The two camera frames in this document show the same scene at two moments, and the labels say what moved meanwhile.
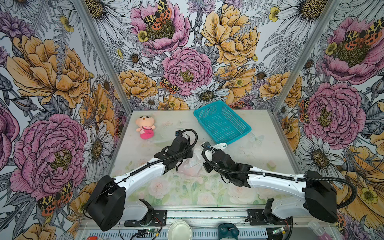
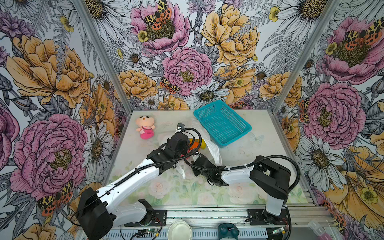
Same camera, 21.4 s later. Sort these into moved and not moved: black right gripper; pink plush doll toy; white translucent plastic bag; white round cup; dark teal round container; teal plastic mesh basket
Moved: white translucent plastic bag; black right gripper
Not moved: dark teal round container; pink plush doll toy; teal plastic mesh basket; white round cup
